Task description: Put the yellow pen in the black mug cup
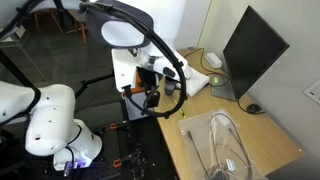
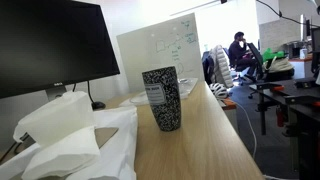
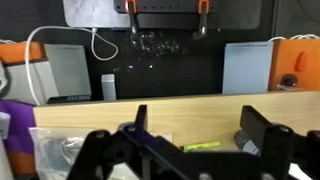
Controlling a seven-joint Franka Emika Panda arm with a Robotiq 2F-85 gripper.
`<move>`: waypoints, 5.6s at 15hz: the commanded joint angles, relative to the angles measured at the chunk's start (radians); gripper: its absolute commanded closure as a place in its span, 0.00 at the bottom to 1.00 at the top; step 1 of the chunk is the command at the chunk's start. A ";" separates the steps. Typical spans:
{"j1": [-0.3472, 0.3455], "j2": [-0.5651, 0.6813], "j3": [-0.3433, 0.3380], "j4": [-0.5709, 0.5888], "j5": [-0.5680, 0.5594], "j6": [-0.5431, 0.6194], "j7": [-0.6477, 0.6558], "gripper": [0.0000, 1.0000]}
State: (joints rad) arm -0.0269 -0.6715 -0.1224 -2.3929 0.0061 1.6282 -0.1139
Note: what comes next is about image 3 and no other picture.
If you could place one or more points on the purple and orange cloth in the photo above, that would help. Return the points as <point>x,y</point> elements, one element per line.
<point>18,126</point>

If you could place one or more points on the black perforated table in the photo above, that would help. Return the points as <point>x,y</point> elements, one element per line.
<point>166,6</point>

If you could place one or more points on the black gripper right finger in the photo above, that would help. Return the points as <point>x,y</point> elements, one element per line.
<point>255,121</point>

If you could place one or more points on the grey box with orange top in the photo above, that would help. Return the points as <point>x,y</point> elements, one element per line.
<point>66,70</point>

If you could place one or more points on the blue grey panel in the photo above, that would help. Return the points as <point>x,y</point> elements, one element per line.
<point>246,66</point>

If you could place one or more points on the grey metal plate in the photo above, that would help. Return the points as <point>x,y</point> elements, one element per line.
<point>93,13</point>

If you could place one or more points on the small grey block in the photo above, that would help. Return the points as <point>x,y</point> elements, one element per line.
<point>108,87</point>

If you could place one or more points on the black speckled mug cup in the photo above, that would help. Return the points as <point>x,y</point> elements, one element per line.
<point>245,143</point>

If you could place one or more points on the flat black device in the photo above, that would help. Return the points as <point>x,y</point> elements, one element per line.
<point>68,99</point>

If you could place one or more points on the clear plastic bag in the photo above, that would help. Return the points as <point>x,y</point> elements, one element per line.
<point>55,150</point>

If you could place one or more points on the large orange box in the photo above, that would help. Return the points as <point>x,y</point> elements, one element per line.
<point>300,66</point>

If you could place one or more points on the yellow pen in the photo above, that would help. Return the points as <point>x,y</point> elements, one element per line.
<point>200,146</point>

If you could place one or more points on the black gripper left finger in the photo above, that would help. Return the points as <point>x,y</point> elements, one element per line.
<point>141,116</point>

